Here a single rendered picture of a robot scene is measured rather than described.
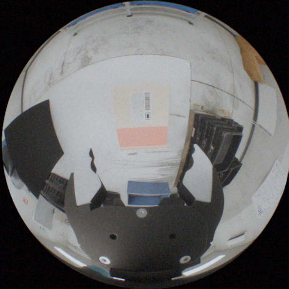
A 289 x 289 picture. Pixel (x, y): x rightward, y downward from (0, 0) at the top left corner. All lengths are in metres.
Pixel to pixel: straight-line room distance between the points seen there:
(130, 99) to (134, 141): 0.10
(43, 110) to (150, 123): 0.43
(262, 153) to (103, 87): 2.68
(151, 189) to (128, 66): 0.47
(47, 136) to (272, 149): 2.91
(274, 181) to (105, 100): 2.78
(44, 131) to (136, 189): 0.48
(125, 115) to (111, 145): 0.16
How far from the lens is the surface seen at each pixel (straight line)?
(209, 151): 0.80
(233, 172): 1.48
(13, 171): 0.55
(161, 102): 0.21
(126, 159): 0.37
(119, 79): 0.29
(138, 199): 0.58
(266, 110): 2.47
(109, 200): 0.57
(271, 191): 2.70
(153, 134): 0.23
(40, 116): 0.45
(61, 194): 0.69
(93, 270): 0.27
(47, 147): 0.46
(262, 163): 2.61
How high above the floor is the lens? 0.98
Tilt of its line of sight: 58 degrees down
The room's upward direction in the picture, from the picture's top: 175 degrees clockwise
